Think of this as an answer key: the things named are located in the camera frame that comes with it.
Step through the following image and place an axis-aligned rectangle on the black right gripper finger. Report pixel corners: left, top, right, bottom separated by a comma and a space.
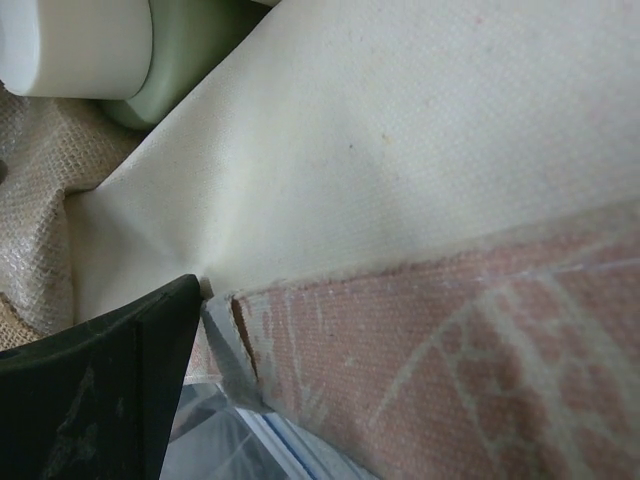
1, 275, 202, 479

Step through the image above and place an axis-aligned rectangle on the brown canvas tote bag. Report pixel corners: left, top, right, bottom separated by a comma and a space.
0, 0, 640, 480

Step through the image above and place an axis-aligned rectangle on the green bottle white cap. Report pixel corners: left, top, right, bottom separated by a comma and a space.
1, 0, 274, 130

